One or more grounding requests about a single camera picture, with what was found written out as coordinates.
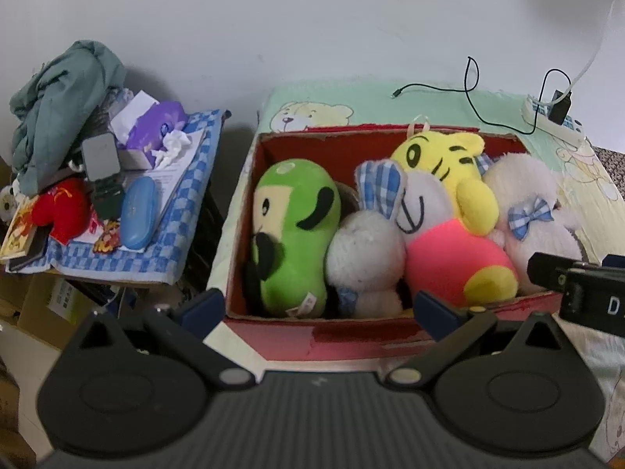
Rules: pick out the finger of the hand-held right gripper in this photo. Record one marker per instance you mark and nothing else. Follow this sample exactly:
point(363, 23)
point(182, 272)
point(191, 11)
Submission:
point(547, 268)

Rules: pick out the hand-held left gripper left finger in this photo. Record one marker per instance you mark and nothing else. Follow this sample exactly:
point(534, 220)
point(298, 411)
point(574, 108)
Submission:
point(202, 310)

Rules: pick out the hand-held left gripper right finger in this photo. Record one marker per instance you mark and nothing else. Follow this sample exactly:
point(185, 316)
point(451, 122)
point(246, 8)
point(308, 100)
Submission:
point(434, 317)

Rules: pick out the small white bunny plush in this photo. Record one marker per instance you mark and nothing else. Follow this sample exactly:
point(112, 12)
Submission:
point(547, 244)

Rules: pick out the white bunny plush checkered ears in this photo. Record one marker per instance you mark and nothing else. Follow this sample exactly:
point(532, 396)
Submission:
point(366, 254)

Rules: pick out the green plush toy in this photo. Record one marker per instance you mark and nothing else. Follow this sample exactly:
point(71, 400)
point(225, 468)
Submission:
point(288, 234)

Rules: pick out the yellow tiger plush pink shirt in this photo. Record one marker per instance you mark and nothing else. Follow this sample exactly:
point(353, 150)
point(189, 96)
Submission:
point(439, 156)

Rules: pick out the red cardboard box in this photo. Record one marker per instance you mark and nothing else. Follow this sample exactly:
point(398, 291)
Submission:
point(312, 149)

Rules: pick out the blue glasses case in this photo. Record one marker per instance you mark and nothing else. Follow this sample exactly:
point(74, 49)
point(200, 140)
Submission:
point(139, 212)

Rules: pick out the red cartoon card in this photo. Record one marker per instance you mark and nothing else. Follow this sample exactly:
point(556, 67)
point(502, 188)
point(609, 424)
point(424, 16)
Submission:
point(107, 239)

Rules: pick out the brown patterned mattress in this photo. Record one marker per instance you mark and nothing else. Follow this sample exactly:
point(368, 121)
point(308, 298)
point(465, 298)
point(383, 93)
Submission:
point(613, 166)

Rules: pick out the white paper sheet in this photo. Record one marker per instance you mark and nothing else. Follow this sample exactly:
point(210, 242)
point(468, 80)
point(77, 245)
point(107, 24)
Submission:
point(180, 168)

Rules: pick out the small black box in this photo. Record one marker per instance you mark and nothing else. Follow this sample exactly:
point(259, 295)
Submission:
point(107, 198)

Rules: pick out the white power strip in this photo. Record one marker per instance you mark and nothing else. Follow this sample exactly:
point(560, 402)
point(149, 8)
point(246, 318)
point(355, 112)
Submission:
point(537, 110)

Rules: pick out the black charger plug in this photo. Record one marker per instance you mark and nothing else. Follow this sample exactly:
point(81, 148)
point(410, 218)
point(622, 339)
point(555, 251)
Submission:
point(560, 107)

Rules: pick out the brown cardboard box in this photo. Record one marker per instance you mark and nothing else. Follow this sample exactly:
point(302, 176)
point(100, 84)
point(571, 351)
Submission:
point(39, 303)

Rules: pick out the red plush toy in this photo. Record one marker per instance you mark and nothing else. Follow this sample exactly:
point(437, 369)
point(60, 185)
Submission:
point(63, 210)

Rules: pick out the grey rectangular device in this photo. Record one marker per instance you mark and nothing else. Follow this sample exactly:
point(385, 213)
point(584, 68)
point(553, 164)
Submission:
point(100, 156)

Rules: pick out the purple tissue pack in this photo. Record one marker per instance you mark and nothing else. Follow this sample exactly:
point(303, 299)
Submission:
point(156, 124)

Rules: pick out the colourful picture book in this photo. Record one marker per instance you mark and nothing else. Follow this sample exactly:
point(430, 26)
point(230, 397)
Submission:
point(17, 227)

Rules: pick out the white paper box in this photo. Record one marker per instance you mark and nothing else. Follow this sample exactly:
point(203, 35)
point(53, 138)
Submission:
point(132, 112)

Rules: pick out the small white black toy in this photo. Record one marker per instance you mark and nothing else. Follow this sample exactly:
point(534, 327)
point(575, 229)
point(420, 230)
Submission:
point(5, 205)

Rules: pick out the cartoon printed blanket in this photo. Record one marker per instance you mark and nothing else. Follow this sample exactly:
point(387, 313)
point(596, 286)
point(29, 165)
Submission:
point(371, 102)

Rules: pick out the grey green clothing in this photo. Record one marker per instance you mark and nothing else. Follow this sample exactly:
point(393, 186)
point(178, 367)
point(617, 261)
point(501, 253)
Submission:
point(58, 97)

